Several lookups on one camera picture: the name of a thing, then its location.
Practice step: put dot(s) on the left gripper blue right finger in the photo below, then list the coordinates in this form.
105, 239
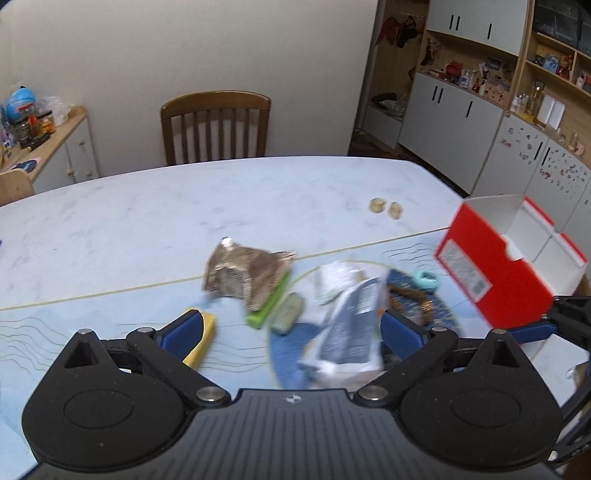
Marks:
422, 352

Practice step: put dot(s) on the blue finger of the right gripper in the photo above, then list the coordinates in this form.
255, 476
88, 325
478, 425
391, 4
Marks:
534, 332

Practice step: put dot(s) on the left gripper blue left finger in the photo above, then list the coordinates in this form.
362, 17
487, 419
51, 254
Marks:
161, 353

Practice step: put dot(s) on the yellow rectangular block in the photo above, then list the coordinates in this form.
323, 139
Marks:
195, 357

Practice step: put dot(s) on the teal small round device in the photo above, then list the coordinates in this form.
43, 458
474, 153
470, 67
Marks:
426, 281

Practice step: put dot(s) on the red white cardboard box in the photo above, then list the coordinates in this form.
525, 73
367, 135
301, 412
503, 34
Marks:
509, 258

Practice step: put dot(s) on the white pouch package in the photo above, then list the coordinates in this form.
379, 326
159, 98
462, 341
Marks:
346, 352

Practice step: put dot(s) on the green stick package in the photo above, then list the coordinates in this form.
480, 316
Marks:
256, 319

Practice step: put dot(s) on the gold foil snack bag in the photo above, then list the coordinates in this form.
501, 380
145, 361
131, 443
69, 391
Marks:
245, 273

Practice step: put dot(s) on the grey green soap bar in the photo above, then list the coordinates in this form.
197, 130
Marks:
285, 315

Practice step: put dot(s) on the beige round piece right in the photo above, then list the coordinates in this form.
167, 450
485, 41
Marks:
395, 210

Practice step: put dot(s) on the beige round piece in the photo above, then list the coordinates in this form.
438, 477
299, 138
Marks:
395, 210
377, 205

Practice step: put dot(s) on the beige round piece left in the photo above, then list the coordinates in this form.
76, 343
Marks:
377, 205

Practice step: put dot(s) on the wooden white side cabinet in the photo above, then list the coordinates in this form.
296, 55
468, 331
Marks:
65, 159

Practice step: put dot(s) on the brown wooden chair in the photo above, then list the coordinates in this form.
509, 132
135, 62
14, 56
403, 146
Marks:
214, 126

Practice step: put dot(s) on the blue round toy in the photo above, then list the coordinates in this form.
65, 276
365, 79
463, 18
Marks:
18, 99

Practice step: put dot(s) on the white wooden wall cabinet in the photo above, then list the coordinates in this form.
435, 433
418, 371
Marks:
493, 108

